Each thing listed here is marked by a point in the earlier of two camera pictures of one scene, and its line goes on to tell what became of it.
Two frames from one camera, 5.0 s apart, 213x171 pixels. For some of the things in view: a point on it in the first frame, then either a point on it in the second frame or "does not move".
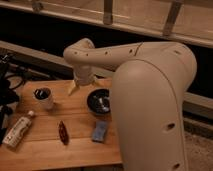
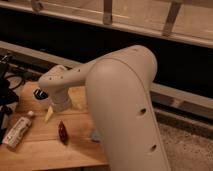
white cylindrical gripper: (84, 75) to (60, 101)
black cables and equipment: (10, 81) does not move
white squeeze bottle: (13, 137) does not move
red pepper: (63, 133) does not move
